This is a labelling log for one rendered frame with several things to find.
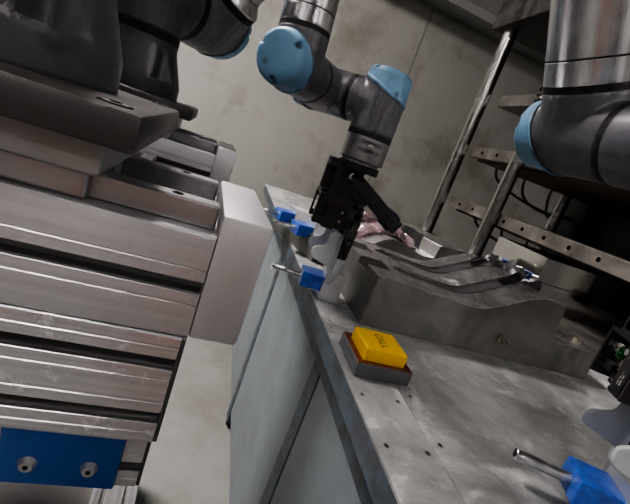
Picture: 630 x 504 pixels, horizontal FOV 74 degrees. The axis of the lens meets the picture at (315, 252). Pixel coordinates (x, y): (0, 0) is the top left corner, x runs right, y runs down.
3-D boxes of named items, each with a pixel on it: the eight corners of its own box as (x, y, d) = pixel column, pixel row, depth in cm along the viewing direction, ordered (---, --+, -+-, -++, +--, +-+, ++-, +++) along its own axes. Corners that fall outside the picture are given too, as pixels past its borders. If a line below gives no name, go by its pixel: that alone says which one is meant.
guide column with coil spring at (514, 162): (433, 338, 179) (578, 24, 148) (427, 332, 184) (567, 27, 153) (444, 341, 181) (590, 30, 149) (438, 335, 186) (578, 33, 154)
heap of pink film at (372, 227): (351, 241, 103) (362, 212, 101) (319, 219, 118) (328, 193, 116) (423, 257, 117) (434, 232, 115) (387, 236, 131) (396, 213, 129)
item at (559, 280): (524, 304, 141) (548, 258, 137) (480, 275, 167) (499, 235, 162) (630, 335, 155) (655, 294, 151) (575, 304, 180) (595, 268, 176)
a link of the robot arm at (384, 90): (374, 71, 72) (420, 84, 69) (352, 133, 74) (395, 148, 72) (360, 56, 65) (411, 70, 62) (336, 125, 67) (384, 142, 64)
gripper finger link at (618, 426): (557, 433, 47) (603, 375, 43) (611, 457, 46) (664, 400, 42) (562, 454, 45) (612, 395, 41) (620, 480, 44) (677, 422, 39)
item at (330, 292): (266, 283, 73) (275, 255, 71) (267, 274, 77) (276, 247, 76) (336, 304, 75) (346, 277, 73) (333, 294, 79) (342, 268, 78)
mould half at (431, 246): (310, 261, 96) (326, 217, 93) (270, 225, 117) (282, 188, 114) (452, 287, 122) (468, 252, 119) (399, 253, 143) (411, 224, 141)
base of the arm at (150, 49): (69, 64, 62) (82, -6, 60) (96, 72, 76) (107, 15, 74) (172, 101, 67) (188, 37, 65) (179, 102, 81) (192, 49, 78)
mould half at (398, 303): (359, 324, 69) (389, 250, 66) (327, 270, 94) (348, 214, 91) (584, 379, 83) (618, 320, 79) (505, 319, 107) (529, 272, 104)
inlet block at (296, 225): (273, 236, 94) (281, 214, 93) (266, 229, 98) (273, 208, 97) (321, 246, 101) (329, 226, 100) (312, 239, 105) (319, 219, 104)
